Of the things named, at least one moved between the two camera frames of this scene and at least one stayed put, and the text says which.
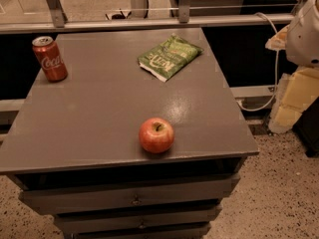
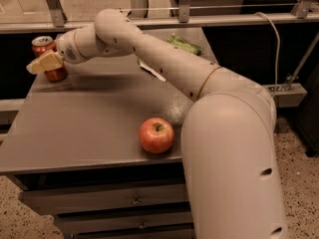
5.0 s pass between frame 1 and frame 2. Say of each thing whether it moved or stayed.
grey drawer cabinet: stayed
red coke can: stayed
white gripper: moved
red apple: stayed
